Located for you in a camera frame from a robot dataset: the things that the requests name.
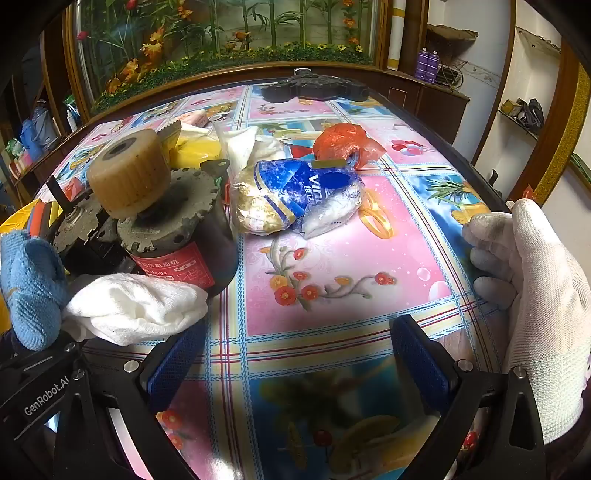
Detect pink soft item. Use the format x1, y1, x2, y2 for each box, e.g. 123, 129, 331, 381
179, 109, 209, 128

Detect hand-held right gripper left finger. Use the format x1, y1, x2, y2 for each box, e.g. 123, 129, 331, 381
51, 320, 208, 480

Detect white plastic bag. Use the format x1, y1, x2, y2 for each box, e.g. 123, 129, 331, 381
213, 121, 297, 178

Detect grey motor with tan roller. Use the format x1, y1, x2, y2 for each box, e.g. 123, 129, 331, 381
87, 128, 241, 302

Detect blue cloth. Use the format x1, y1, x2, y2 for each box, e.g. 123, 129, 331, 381
0, 230, 71, 352

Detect blue white plastic packet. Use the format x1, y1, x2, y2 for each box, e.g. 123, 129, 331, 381
230, 158, 366, 239

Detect printed tablecloth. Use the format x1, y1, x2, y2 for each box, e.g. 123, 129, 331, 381
37, 82, 514, 480

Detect black plastic object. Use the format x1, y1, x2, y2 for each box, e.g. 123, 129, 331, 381
260, 75, 371, 103

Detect dark metal gear assembly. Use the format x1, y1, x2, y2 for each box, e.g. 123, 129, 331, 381
50, 188, 124, 278

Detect white paper roll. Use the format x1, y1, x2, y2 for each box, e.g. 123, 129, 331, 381
387, 0, 409, 71

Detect fish tank with artificial plants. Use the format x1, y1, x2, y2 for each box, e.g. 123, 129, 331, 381
64, 0, 391, 118

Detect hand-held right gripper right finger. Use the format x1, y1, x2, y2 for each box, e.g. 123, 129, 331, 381
392, 315, 546, 480

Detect blue bag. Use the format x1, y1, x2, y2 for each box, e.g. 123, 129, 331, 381
20, 100, 60, 160

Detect orange plastic bag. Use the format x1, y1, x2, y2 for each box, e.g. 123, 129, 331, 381
313, 123, 387, 168

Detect white cloth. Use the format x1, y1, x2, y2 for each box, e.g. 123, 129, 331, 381
61, 272, 209, 346

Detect wooden cabinet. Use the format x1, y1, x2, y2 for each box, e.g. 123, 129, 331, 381
387, 68, 472, 149

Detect yellow tray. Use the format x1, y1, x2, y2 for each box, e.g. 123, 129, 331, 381
0, 198, 63, 333

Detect black items on shelf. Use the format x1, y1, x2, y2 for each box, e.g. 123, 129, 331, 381
513, 97, 546, 131

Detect silver serrated packet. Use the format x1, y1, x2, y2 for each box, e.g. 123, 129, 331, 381
158, 118, 184, 140

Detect person's left hand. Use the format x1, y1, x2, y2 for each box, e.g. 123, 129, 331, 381
462, 198, 591, 445

